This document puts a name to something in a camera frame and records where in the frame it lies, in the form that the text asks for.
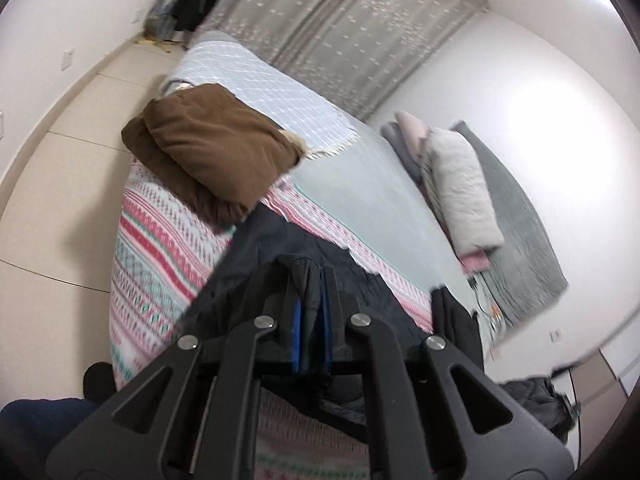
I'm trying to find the black quilted puffer jacket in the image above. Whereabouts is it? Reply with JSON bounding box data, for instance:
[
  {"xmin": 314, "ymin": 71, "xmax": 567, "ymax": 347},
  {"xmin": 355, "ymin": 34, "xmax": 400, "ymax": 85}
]
[{"xmin": 174, "ymin": 204, "xmax": 436, "ymax": 441}]

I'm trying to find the pink cloth under quilt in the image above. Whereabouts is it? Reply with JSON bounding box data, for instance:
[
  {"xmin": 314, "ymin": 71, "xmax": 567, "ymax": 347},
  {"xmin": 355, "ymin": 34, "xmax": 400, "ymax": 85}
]
[{"xmin": 459, "ymin": 248, "xmax": 496, "ymax": 274}]

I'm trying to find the patterned red green bedspread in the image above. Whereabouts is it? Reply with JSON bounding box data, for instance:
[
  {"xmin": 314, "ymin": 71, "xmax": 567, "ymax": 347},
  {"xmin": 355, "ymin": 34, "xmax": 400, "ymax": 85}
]
[{"xmin": 110, "ymin": 162, "xmax": 432, "ymax": 479}]

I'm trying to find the light blue checked blanket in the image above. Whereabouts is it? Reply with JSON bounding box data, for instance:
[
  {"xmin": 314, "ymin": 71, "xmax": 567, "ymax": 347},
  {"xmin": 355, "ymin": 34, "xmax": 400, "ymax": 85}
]
[{"xmin": 160, "ymin": 37, "xmax": 359, "ymax": 158}]

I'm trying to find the beige folded quilt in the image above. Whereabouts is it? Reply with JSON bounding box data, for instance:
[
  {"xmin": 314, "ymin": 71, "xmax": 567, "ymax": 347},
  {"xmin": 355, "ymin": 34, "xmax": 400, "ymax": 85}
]
[{"xmin": 420, "ymin": 128, "xmax": 504, "ymax": 258}]

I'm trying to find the pink pillow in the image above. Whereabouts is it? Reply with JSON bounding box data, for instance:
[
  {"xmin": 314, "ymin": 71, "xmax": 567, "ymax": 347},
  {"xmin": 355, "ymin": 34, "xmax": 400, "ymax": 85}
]
[{"xmin": 394, "ymin": 110, "xmax": 431, "ymax": 164}]

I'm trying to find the folded brown coat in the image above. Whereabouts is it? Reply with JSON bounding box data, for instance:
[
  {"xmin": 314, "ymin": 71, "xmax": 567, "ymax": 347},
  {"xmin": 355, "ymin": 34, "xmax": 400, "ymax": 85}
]
[{"xmin": 122, "ymin": 84, "xmax": 308, "ymax": 226}]

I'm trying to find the grey padded headboard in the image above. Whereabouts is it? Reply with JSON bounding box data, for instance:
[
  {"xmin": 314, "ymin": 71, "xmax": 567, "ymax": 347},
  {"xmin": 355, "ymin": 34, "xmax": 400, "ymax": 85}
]
[{"xmin": 454, "ymin": 122, "xmax": 568, "ymax": 332}]

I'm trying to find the black bag on floor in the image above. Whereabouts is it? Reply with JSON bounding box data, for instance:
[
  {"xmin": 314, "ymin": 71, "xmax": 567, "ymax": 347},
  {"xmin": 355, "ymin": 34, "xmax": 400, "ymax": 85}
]
[{"xmin": 501, "ymin": 376, "xmax": 580, "ymax": 444}]

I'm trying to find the grey star patterned curtain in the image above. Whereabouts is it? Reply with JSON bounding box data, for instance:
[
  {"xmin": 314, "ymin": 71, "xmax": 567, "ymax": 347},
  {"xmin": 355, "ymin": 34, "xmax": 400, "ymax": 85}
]
[{"xmin": 193, "ymin": 0, "xmax": 488, "ymax": 122}]

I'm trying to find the yellow coat rack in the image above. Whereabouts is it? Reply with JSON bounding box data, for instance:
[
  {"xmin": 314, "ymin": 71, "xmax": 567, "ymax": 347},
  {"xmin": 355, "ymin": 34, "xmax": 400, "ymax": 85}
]
[{"xmin": 134, "ymin": 37, "xmax": 171, "ymax": 54}]

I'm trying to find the black charger with cables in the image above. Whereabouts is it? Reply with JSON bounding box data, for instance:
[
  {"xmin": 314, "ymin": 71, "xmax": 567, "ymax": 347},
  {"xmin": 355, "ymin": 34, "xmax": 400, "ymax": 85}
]
[{"xmin": 468, "ymin": 273, "xmax": 504, "ymax": 337}]

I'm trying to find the white wall socket near floor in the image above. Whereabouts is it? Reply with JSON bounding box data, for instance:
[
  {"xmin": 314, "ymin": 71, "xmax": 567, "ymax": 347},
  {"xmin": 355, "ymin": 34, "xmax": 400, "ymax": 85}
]
[{"xmin": 549, "ymin": 328, "xmax": 563, "ymax": 344}]

